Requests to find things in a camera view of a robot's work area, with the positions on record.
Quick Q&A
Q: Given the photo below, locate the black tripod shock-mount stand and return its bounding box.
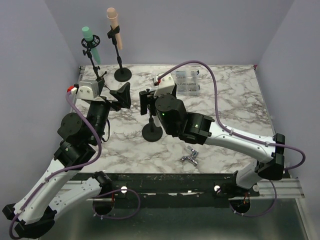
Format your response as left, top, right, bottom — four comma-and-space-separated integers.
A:
82, 49, 108, 91

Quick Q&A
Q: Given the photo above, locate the green microphone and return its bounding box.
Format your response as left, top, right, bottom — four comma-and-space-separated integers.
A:
81, 26, 101, 64

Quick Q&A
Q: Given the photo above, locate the clear plastic screw box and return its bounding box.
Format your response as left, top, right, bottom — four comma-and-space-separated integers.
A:
173, 70, 200, 96

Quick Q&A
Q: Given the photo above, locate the aluminium frame rail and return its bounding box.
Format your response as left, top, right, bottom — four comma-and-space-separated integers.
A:
257, 178, 305, 199

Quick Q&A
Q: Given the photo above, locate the black tall round-base stand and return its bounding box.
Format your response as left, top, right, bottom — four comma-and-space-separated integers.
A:
107, 25, 132, 83

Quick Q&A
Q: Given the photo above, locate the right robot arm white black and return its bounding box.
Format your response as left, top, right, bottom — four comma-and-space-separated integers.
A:
139, 89, 285, 196

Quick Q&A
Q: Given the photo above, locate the black round-base microphone stand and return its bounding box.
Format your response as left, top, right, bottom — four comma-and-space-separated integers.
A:
142, 114, 163, 143

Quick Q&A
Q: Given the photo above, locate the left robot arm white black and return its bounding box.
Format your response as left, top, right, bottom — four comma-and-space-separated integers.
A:
2, 82, 131, 240

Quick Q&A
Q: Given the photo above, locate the chrome faucet tap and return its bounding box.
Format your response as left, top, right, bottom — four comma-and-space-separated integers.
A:
180, 145, 199, 166

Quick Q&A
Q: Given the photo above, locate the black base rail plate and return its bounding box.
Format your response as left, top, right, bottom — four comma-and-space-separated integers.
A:
62, 171, 261, 210

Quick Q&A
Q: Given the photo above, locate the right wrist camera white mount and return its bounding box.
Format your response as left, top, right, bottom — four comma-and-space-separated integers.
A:
153, 73, 176, 98

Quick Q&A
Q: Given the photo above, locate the white microphone grey mesh head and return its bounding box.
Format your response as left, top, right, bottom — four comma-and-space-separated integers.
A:
152, 116, 162, 130

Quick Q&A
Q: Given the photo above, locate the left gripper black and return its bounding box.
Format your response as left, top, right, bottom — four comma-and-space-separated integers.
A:
88, 80, 132, 143

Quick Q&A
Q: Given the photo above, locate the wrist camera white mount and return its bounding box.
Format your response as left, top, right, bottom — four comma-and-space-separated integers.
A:
153, 73, 176, 98
67, 79, 104, 102

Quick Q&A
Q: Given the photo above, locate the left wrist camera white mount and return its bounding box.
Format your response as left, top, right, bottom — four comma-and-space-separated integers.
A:
67, 79, 104, 102

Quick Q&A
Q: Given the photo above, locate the peach microphone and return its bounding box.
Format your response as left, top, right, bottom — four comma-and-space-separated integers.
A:
106, 7, 123, 50

